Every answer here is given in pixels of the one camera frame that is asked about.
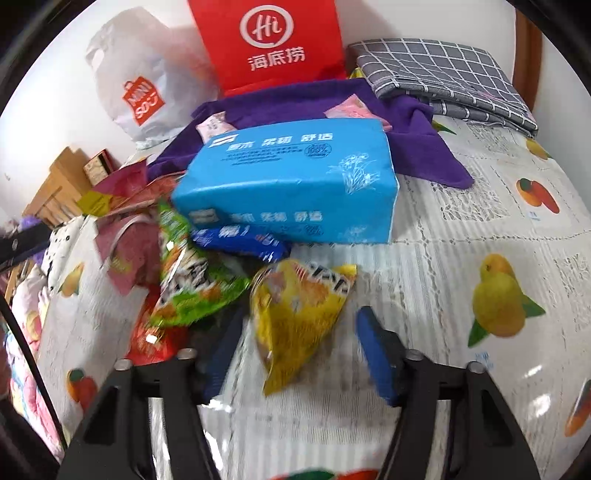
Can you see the red shopping bag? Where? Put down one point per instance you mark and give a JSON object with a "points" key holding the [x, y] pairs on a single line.
{"points": [[268, 55]]}

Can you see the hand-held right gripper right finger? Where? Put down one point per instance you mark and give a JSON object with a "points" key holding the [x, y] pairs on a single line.
{"points": [[376, 350]]}

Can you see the yellow snack packet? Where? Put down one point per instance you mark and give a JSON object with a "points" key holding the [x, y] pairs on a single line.
{"points": [[295, 323]]}

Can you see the purple towel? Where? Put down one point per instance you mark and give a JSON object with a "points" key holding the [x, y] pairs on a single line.
{"points": [[286, 101]]}

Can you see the white plastic bag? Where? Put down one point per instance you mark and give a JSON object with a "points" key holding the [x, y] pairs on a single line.
{"points": [[138, 69]]}

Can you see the blue snack packet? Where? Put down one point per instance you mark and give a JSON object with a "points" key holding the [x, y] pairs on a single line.
{"points": [[240, 244]]}

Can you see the maroon snack packet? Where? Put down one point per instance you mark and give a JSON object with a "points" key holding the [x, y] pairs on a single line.
{"points": [[129, 258]]}

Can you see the small patterned box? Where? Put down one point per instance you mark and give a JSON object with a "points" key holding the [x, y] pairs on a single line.
{"points": [[99, 166]]}

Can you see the grey checked folded cloth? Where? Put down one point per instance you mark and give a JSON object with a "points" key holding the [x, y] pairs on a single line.
{"points": [[438, 74]]}

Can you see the purple fluffy cloth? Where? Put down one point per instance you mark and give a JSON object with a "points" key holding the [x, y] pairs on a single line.
{"points": [[32, 222]]}

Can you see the brown wooden headboard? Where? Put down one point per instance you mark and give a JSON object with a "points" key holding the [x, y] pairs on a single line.
{"points": [[526, 55]]}

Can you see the blue tissue pack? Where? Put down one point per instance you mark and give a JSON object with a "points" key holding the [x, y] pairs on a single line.
{"points": [[286, 175]]}

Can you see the colourful floral blanket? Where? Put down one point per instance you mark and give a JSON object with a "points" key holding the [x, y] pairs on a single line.
{"points": [[18, 392]]}

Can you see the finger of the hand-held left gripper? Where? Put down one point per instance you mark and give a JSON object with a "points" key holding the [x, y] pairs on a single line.
{"points": [[21, 247]]}

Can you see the fruit printed white sheet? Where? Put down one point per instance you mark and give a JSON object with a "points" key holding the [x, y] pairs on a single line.
{"points": [[461, 258]]}

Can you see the green snack packet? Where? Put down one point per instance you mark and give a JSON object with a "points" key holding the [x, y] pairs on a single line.
{"points": [[184, 286]]}

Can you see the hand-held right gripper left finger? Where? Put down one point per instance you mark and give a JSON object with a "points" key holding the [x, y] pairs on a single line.
{"points": [[221, 355]]}

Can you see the red snack packet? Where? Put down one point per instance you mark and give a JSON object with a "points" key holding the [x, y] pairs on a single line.
{"points": [[152, 341]]}

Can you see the dark pink snack packet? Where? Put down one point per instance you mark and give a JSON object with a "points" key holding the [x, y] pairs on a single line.
{"points": [[122, 180]]}

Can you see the wooden cabinet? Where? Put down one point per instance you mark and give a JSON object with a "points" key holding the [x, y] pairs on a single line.
{"points": [[60, 180]]}

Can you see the yellow-green snack packet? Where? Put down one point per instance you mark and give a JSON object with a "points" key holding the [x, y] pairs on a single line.
{"points": [[94, 203]]}

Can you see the white black-spotted cloth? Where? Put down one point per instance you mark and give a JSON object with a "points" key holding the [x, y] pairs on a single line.
{"points": [[60, 244]]}

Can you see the orange snack packet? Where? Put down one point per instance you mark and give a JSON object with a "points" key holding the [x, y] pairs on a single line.
{"points": [[152, 191]]}

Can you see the small pink snack packet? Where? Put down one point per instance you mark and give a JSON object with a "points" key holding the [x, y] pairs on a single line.
{"points": [[211, 125]]}

